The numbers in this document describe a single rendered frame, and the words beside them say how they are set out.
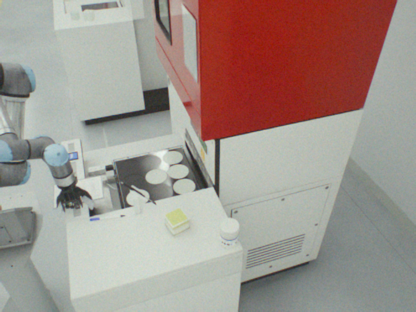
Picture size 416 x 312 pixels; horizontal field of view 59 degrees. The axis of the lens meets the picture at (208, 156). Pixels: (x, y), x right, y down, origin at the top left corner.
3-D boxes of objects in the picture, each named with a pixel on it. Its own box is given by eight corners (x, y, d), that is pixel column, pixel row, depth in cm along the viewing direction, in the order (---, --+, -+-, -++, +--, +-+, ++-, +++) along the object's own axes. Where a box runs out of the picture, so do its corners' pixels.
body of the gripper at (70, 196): (64, 213, 144) (55, 192, 136) (62, 198, 150) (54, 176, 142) (84, 208, 145) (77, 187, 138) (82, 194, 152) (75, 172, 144)
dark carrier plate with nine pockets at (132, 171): (181, 148, 194) (181, 147, 194) (201, 193, 169) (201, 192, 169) (114, 162, 186) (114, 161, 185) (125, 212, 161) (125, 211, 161)
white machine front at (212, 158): (174, 113, 231) (169, 53, 205) (218, 207, 173) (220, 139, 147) (169, 114, 230) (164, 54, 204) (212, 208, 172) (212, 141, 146)
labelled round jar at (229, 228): (234, 231, 144) (234, 215, 138) (241, 246, 139) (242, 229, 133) (216, 236, 143) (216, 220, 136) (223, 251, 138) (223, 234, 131)
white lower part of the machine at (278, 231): (262, 182, 301) (272, 95, 248) (314, 266, 242) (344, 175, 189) (177, 203, 285) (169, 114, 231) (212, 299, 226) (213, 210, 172)
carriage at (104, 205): (106, 171, 187) (104, 167, 185) (116, 226, 161) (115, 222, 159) (90, 175, 185) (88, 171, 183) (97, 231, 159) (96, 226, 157)
